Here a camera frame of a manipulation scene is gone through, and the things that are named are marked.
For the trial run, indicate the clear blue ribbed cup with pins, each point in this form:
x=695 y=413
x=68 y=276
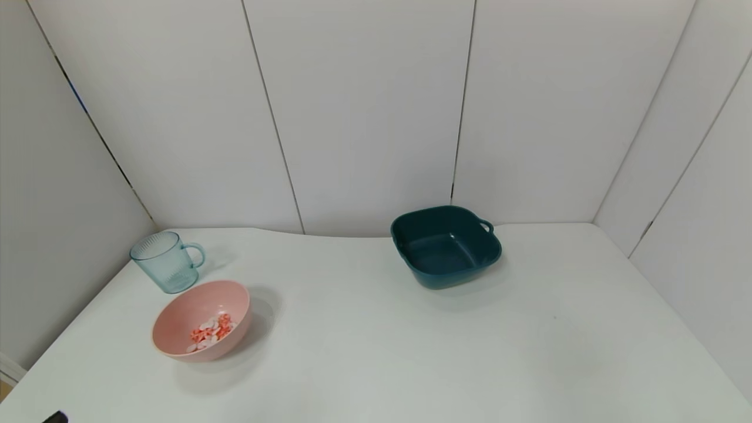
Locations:
x=167 y=264

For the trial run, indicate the pink bowl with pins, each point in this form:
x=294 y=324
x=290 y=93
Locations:
x=176 y=317

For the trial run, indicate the teal square plastic basin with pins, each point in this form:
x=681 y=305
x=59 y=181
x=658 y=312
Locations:
x=446 y=252

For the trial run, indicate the red white candy pile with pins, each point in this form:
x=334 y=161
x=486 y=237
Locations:
x=212 y=332

